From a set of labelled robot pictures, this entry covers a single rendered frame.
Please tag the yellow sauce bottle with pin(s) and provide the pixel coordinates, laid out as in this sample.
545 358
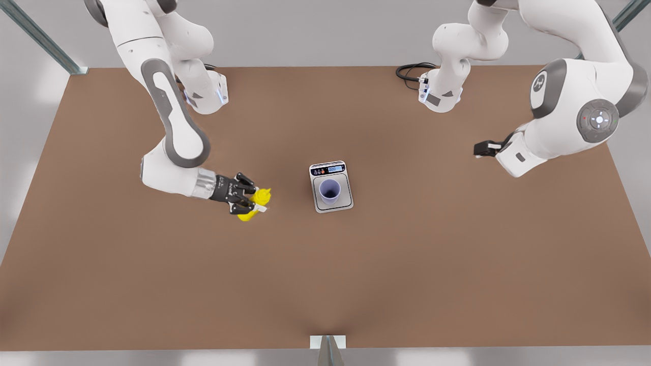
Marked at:
255 202

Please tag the lavender plastic cup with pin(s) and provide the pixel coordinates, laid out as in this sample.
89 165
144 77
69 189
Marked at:
329 191

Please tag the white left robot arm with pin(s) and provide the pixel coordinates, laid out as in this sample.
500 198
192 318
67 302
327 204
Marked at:
574 96

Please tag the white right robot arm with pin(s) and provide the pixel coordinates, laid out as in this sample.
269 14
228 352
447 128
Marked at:
173 112

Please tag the grey digital kitchen scale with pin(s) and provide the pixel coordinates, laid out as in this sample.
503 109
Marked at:
330 186

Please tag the silver frame post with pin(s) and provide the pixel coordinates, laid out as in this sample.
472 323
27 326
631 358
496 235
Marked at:
621 20
43 38
329 352

